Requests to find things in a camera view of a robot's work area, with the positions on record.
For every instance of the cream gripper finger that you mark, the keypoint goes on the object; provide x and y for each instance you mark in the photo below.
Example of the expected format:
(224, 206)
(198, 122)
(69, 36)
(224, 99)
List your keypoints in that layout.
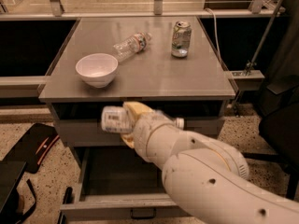
(135, 110)
(128, 140)

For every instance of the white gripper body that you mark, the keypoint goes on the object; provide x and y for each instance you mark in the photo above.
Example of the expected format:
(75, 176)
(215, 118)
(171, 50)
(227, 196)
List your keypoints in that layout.
(144, 131)

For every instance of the blue plastic bottle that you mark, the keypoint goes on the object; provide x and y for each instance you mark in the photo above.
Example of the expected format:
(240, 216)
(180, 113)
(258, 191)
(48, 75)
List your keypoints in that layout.
(115, 119)

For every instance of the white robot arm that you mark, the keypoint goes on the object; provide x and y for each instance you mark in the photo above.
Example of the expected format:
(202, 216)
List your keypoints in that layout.
(206, 178)

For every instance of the open bottom drawer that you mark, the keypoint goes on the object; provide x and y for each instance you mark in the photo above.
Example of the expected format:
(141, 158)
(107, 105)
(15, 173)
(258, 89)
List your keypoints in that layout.
(115, 183)

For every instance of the closed middle drawer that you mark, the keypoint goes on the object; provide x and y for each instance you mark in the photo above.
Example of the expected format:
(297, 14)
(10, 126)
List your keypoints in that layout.
(88, 132)

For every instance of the grey drawer cabinet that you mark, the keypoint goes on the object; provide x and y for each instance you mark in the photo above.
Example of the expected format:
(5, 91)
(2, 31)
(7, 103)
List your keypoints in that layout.
(193, 87)

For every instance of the clear crushed water bottle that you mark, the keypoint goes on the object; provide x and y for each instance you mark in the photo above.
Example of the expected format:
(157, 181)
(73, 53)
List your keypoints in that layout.
(131, 46)

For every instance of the white bowl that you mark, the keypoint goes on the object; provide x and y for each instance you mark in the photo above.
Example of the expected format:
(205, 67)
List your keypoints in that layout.
(97, 69)

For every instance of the green soda can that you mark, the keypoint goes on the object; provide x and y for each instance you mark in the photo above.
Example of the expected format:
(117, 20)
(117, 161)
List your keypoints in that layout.
(181, 39)

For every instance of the black bag with orange stripe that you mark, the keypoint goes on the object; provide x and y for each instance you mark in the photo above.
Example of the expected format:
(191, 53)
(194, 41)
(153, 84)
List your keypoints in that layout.
(33, 146)

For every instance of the metal diagonal rod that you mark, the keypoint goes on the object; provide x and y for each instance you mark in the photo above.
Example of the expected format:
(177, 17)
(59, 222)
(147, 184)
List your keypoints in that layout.
(256, 6)

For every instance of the black office chair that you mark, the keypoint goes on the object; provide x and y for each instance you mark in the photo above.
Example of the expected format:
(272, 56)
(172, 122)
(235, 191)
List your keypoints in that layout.
(280, 130)

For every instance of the grey metal bracket block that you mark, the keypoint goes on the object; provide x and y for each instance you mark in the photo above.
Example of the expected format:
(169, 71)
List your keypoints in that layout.
(250, 82)

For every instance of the black case with strap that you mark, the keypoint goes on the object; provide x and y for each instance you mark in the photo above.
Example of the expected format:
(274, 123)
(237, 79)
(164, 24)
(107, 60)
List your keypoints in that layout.
(10, 176)

